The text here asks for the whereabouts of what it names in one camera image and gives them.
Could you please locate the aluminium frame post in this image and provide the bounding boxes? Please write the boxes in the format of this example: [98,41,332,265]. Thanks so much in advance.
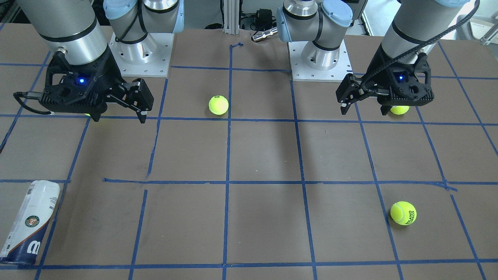
[222,0,240,35]

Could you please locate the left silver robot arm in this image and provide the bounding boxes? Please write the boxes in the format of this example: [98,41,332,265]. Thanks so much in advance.
[276,0,472,115]

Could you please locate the centre yellow tennis ball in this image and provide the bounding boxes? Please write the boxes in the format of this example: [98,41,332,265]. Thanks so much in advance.
[208,95,229,116]

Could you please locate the black braided cable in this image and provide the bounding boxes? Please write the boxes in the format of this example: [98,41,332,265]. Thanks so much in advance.
[360,0,480,91]

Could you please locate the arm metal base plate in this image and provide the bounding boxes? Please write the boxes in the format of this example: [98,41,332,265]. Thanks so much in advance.
[288,40,353,83]
[110,33,175,78]

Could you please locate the white blue tennis ball can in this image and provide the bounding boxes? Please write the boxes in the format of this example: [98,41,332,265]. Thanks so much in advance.
[1,180,60,265]

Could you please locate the black power adapter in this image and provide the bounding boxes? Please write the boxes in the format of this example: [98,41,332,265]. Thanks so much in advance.
[253,9,273,28]

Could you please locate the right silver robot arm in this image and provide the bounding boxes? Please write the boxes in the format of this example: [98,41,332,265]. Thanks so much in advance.
[14,0,185,123]

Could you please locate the silver metal cylinder plug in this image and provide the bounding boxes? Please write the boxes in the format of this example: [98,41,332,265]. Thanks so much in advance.
[251,27,279,42]

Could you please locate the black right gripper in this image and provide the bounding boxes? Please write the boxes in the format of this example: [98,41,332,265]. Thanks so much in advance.
[39,49,154,124]

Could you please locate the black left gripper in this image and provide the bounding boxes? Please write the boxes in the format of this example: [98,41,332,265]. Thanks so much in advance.
[336,46,434,116]

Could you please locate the near yellow tennis ball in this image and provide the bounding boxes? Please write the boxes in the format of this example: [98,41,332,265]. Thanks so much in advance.
[390,201,417,226]

